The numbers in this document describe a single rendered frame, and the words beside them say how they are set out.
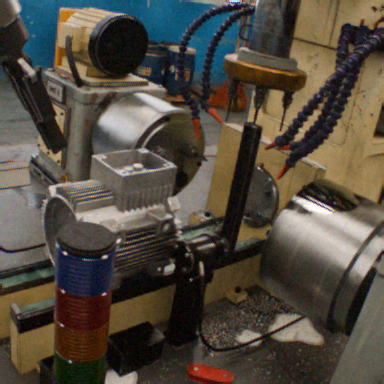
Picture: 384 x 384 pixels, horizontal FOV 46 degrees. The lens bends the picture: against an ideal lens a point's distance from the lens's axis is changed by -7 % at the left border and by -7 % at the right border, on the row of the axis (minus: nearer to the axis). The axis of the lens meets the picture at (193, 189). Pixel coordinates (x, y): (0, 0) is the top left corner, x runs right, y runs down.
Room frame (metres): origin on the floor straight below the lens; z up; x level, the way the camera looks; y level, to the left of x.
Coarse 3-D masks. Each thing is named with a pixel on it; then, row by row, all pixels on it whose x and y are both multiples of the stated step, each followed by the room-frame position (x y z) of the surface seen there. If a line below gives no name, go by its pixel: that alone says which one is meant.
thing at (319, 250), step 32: (320, 192) 0.78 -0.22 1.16; (352, 192) 0.79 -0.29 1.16; (288, 224) 0.74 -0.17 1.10; (320, 224) 0.71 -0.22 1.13; (352, 224) 0.69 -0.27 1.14; (288, 256) 0.70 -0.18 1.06; (320, 256) 0.67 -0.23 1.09; (352, 256) 0.64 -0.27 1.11; (288, 288) 0.70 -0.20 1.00; (320, 288) 0.65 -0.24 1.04; (352, 288) 0.62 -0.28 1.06; (320, 320) 0.65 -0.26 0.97; (352, 320) 0.64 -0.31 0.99
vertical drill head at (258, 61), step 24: (264, 0) 0.98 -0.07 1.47; (288, 0) 0.97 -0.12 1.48; (264, 24) 0.97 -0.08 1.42; (288, 24) 0.97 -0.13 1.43; (240, 48) 1.01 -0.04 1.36; (264, 48) 0.97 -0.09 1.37; (288, 48) 0.98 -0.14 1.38; (240, 72) 0.94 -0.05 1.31; (264, 72) 0.92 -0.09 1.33; (288, 72) 0.94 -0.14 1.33; (264, 96) 0.95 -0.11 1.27; (288, 96) 1.01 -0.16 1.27
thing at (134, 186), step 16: (96, 160) 0.77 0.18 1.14; (112, 160) 0.82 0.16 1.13; (128, 160) 0.84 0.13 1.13; (144, 160) 0.85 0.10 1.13; (160, 160) 0.83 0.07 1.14; (96, 176) 0.77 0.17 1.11; (112, 176) 0.74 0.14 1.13; (128, 176) 0.73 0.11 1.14; (144, 176) 0.75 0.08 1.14; (160, 176) 0.78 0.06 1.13; (128, 192) 0.73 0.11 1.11; (144, 192) 0.75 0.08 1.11; (160, 192) 0.78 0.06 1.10; (128, 208) 0.73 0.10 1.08
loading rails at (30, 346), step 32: (192, 224) 1.02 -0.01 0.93; (224, 256) 0.90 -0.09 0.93; (256, 256) 0.98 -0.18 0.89; (0, 288) 0.64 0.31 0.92; (32, 288) 0.68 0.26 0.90; (128, 288) 0.72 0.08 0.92; (160, 288) 0.78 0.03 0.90; (224, 288) 0.92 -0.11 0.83; (0, 320) 0.64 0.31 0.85; (32, 320) 0.58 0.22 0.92; (128, 320) 0.73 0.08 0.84; (160, 320) 0.79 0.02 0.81; (32, 352) 0.58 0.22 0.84
